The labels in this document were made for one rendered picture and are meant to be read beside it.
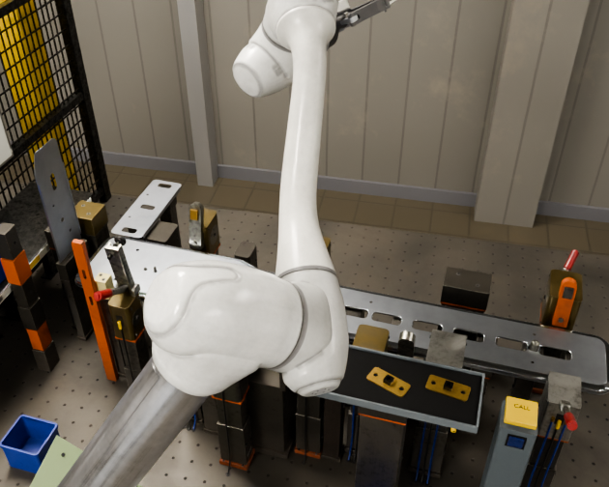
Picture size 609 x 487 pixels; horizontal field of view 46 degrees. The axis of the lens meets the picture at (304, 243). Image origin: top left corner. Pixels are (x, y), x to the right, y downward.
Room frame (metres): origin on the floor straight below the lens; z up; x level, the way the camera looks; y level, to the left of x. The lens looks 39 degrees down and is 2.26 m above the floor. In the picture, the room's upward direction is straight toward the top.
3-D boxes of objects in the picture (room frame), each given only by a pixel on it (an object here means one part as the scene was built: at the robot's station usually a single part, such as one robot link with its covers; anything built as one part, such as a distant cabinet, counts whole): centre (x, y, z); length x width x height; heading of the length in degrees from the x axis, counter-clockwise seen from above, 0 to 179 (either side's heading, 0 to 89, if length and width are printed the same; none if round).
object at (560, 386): (0.98, -0.56, 0.88); 0.12 x 0.07 x 0.36; 163
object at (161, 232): (1.67, 0.42, 0.84); 0.12 x 0.07 x 0.28; 163
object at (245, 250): (1.57, 0.16, 0.84); 0.10 x 0.05 x 0.29; 163
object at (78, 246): (1.33, 0.55, 0.95); 0.03 x 0.01 x 0.50; 73
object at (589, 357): (1.32, -0.06, 1.00); 1.38 x 0.22 x 0.02; 73
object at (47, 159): (1.54, 0.65, 1.17); 0.12 x 0.01 x 0.34; 163
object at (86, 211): (1.66, 0.63, 0.88); 0.08 x 0.08 x 0.36; 73
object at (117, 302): (1.28, 0.46, 0.87); 0.10 x 0.07 x 0.35; 163
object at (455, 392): (0.92, -0.28, 1.17); 0.08 x 0.04 x 0.01; 66
